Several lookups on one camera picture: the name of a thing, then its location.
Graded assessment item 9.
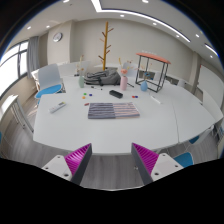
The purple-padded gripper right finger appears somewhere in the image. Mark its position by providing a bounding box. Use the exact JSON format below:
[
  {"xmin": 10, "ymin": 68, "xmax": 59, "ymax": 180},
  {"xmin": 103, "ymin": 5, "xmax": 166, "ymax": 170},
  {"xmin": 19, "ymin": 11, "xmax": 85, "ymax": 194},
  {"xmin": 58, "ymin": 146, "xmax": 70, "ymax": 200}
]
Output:
[{"xmin": 131, "ymin": 143, "xmax": 182, "ymax": 185}]

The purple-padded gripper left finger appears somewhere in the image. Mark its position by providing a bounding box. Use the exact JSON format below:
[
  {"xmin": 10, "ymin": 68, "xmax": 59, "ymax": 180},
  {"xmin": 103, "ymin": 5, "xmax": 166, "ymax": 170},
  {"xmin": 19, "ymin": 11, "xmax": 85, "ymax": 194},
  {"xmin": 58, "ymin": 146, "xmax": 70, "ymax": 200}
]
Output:
[{"xmin": 42, "ymin": 144, "xmax": 92, "ymax": 185}]

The striped folded towel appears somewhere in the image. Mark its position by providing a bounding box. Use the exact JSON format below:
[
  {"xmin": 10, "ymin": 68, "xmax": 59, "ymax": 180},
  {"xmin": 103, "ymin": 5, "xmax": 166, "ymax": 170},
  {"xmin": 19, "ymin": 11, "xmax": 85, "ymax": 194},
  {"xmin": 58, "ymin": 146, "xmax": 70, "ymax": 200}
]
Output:
[{"xmin": 88, "ymin": 102, "xmax": 140, "ymax": 119}]

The blue chair seat right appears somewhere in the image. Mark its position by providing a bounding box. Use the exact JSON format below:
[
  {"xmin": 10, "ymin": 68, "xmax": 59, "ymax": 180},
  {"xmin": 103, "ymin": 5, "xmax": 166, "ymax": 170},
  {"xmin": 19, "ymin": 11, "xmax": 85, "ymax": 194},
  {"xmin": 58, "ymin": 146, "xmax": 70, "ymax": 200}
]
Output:
[{"xmin": 174, "ymin": 152, "xmax": 194, "ymax": 168}]

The white remote control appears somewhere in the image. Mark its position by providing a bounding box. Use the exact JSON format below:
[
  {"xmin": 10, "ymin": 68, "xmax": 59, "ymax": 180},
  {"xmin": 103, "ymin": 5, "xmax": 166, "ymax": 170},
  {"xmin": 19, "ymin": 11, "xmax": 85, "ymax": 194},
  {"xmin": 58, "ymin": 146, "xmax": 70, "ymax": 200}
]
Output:
[{"xmin": 49, "ymin": 102, "xmax": 66, "ymax": 113}]

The white marker pen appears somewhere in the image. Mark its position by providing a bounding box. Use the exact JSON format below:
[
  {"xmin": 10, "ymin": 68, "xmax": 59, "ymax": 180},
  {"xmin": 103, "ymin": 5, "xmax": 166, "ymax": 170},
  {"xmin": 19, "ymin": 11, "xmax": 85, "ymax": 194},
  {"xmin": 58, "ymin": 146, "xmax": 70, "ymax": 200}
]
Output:
[{"xmin": 151, "ymin": 96, "xmax": 161, "ymax": 104}]

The blue vase with flowers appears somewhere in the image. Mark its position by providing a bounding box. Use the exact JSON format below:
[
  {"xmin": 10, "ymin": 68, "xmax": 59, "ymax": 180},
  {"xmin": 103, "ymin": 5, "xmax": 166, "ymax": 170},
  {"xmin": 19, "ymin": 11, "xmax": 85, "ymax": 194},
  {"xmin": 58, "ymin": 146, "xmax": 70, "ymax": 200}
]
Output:
[{"xmin": 139, "ymin": 63, "xmax": 156, "ymax": 92}]

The black rectangular case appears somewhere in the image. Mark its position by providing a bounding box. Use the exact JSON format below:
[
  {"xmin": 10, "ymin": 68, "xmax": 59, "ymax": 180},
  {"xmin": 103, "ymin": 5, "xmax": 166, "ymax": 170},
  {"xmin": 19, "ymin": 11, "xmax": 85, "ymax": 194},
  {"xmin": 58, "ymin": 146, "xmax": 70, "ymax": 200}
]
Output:
[{"xmin": 109, "ymin": 90, "xmax": 123, "ymax": 99}]

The green vase with flowers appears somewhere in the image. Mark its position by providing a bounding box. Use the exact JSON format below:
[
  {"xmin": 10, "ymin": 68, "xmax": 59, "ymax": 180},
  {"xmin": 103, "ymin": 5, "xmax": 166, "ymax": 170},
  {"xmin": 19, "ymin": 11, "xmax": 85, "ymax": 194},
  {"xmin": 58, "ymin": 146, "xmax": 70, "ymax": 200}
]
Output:
[{"xmin": 77, "ymin": 55, "xmax": 84, "ymax": 88}]

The white chair blue seat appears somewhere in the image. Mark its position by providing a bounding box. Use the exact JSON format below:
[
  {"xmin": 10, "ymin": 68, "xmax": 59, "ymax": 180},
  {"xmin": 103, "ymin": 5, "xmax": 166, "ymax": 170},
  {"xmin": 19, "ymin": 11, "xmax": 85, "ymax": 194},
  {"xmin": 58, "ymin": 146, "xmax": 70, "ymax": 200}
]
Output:
[{"xmin": 35, "ymin": 64, "xmax": 63, "ymax": 100}]

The pink vase with flowers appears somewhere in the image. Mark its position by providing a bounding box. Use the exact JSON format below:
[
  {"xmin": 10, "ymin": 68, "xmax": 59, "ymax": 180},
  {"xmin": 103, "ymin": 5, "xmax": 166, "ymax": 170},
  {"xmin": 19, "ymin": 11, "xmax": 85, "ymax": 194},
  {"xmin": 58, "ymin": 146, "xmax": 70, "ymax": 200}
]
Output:
[{"xmin": 119, "ymin": 57, "xmax": 130, "ymax": 91}]

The grey backpack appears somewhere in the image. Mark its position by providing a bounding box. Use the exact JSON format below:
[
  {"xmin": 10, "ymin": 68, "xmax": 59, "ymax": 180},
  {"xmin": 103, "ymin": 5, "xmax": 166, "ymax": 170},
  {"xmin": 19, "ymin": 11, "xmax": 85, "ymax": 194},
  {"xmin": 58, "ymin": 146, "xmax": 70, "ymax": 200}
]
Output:
[{"xmin": 85, "ymin": 70, "xmax": 121, "ymax": 86}]

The grey window curtain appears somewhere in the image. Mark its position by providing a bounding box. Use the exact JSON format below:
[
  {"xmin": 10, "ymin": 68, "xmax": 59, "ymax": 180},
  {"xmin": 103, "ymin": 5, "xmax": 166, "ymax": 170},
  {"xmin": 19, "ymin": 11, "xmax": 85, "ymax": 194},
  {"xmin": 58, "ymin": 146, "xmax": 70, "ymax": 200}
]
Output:
[{"xmin": 27, "ymin": 36, "xmax": 39, "ymax": 78}]

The wooden coat rack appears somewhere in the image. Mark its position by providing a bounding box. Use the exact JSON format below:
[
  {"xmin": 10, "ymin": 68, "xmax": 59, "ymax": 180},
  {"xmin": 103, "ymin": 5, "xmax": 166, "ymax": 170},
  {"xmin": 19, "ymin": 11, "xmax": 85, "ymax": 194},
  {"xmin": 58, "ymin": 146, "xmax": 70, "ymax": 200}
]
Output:
[{"xmin": 98, "ymin": 21, "xmax": 114, "ymax": 70}]

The black frame orange-top stand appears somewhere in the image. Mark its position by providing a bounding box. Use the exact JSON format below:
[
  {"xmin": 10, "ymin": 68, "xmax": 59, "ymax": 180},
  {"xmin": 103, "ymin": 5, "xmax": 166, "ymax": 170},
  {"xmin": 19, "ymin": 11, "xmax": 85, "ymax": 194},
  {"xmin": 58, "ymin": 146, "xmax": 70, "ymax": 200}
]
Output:
[{"xmin": 135, "ymin": 53, "xmax": 171, "ymax": 92}]

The round wall clock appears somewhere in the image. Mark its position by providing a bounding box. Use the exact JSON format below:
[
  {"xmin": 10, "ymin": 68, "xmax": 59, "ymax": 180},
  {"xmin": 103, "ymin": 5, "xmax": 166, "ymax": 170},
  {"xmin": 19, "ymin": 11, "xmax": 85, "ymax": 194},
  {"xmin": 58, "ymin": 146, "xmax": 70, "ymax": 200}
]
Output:
[{"xmin": 53, "ymin": 32, "xmax": 63, "ymax": 42}]

